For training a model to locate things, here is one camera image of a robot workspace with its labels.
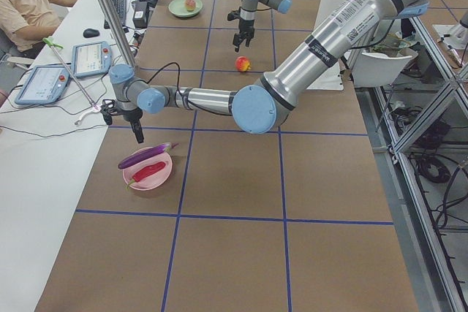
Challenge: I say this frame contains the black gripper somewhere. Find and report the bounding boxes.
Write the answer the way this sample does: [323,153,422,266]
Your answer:
[227,7,255,53]
[101,99,144,143]

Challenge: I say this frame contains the red orange round fruit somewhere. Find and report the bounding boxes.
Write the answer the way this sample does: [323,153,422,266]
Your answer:
[235,56,251,72]

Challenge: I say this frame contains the purple eggplant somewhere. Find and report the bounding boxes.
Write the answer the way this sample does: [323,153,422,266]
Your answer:
[118,142,178,170]

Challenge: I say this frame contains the red chili pepper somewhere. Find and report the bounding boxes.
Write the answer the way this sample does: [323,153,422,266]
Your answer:
[127,161,166,186]

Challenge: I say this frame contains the yellow pink peach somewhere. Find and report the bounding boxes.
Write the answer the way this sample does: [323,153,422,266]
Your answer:
[184,0,197,12]

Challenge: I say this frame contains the reacher grabber tool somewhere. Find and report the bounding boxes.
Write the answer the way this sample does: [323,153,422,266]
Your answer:
[42,37,101,126]

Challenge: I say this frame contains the pink plate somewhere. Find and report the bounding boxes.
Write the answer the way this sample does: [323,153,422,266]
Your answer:
[122,152,173,191]

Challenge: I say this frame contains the far teach pendant tablet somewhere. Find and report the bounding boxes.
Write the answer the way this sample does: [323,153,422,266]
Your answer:
[71,41,112,78]

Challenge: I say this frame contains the teach pendant tablet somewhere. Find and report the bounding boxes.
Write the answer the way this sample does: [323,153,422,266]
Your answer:
[15,65,69,105]
[71,41,112,78]

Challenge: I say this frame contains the light green plate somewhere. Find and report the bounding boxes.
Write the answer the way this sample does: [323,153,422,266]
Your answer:
[168,0,203,18]

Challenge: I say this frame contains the near teach pendant tablet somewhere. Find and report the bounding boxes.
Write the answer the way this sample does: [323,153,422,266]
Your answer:
[15,65,69,105]

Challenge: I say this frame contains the black computer mouse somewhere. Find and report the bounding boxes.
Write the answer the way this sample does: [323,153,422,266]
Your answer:
[83,28,100,38]

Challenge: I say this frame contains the black power adapter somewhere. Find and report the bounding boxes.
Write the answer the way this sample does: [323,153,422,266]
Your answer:
[132,1,149,29]

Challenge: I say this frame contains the black keyboard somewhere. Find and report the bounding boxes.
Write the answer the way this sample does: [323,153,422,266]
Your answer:
[111,0,127,27]

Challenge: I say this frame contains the white plastic bin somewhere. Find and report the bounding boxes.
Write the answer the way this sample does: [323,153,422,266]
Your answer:
[352,48,418,88]

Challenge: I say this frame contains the person in beige shirt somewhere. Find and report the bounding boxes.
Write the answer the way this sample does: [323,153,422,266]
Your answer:
[1,0,78,58]

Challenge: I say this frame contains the aluminium frame post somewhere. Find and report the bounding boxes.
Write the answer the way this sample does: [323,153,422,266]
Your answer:
[98,0,135,67]

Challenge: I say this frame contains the aluminium frame rack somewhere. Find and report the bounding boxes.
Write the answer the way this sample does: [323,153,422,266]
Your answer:
[375,0,467,311]

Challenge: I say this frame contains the black floor cables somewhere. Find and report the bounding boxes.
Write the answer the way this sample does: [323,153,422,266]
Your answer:
[387,103,468,232]

